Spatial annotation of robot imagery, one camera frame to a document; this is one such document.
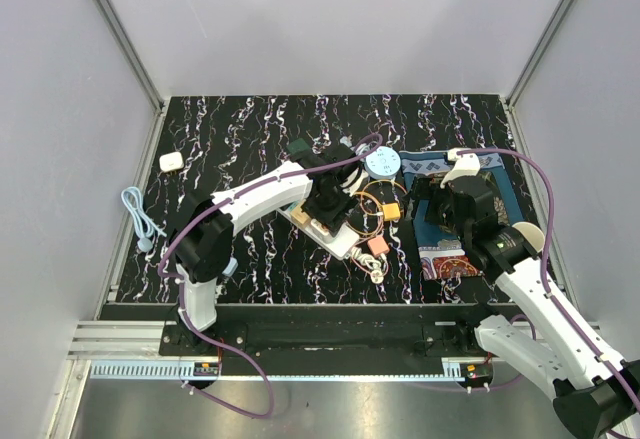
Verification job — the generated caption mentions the yellow charging cable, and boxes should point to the yellow charging cable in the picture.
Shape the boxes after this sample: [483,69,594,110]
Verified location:
[344,178,409,238]

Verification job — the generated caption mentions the white paper cup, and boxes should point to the white paper cup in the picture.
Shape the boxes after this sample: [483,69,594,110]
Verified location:
[512,221,545,260]

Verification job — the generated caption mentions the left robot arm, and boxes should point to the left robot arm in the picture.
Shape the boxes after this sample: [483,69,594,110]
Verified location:
[167,141,364,355]

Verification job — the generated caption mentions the blue patterned placemat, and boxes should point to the blue patterned placemat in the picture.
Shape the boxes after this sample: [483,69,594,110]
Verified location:
[399,151,523,280]

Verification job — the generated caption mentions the white power strip cord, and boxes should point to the white power strip cord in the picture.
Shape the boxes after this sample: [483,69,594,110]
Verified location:
[349,246,389,284]

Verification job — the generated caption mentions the light blue coiled cord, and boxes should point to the light blue coiled cord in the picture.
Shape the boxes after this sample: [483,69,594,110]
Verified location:
[338,135,371,155]

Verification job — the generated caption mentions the yellow USB charger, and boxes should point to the yellow USB charger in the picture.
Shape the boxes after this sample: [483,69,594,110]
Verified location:
[380,202,402,222]

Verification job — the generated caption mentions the dark floral square plate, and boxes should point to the dark floral square plate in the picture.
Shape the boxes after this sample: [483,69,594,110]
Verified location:
[424,171,508,230]

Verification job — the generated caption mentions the white wall charger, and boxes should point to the white wall charger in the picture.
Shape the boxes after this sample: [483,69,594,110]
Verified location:
[158,151,184,174]

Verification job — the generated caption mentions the pink USB charger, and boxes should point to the pink USB charger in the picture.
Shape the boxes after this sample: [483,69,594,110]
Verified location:
[367,235,390,258]

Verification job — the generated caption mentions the aluminium frame post left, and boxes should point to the aluminium frame post left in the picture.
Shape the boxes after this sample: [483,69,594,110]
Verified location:
[74,0,169,113]

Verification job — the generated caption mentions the light blue power strip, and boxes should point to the light blue power strip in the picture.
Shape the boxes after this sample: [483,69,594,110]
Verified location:
[222,257,238,277]

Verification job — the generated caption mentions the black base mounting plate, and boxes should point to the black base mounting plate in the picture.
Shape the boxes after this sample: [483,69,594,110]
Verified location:
[97,303,516,360]

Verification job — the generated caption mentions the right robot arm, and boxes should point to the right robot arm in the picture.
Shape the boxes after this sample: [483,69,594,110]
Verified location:
[405,174,639,438]

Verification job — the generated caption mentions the light blue cable loop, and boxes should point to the light blue cable loop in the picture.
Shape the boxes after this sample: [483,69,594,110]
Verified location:
[120,185,169,253]

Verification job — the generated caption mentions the white multicolour power strip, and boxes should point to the white multicolour power strip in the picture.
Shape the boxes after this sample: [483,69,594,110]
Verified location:
[277,201,360,260]

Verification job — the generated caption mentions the green cube socket adapter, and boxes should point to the green cube socket adapter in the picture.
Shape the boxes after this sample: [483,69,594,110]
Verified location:
[286,138,312,156]

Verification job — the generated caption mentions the beige travel adapter cube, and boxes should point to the beige travel adapter cube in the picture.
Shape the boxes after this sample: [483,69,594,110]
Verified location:
[290,204,311,229]

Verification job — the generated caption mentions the aluminium frame post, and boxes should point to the aluminium frame post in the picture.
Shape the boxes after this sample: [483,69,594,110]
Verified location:
[74,0,169,113]
[505,0,577,107]

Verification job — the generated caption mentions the aluminium frame post right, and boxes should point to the aluminium frame post right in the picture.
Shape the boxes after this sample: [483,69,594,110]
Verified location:
[505,0,577,107]

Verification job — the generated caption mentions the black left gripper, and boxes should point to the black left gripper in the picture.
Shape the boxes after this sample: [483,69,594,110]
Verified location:
[303,183,360,236]

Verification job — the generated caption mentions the round light blue socket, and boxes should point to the round light blue socket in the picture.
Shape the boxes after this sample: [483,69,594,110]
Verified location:
[364,146,401,180]

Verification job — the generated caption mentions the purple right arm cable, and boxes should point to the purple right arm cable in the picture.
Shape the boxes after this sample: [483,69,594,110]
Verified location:
[414,146,640,439]

